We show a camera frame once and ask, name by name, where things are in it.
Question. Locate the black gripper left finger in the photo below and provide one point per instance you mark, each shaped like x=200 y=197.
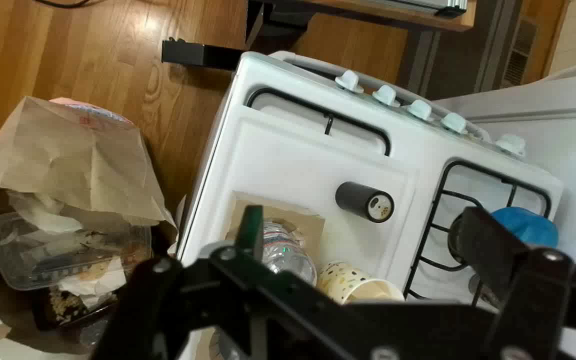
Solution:
x=251 y=231

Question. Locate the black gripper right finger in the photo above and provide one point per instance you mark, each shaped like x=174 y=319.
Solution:
x=489 y=242

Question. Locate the clear plastic water bottle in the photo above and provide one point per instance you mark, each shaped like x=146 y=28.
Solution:
x=289 y=253

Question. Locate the blue plastic bowl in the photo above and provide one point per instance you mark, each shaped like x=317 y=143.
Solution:
x=529 y=228

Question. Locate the beige cutting board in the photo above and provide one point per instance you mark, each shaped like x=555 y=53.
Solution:
x=300 y=217

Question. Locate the black burner grate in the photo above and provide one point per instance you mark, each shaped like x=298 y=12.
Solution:
x=445 y=201

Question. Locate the white gas stove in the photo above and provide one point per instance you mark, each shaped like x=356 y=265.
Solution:
x=289 y=152

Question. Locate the white stove knob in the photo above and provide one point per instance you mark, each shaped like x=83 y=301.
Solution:
x=420 y=108
x=349 y=80
x=511 y=144
x=387 y=95
x=454 y=123

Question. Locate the black cylinder container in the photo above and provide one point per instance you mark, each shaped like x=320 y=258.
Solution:
x=362 y=201

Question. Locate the brown paper bag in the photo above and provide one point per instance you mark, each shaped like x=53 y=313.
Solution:
x=60 y=161

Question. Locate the clear plastic food container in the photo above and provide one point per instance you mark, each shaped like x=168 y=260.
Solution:
x=41 y=253

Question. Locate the wooden desk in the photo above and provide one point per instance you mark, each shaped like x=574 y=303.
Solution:
x=380 y=12

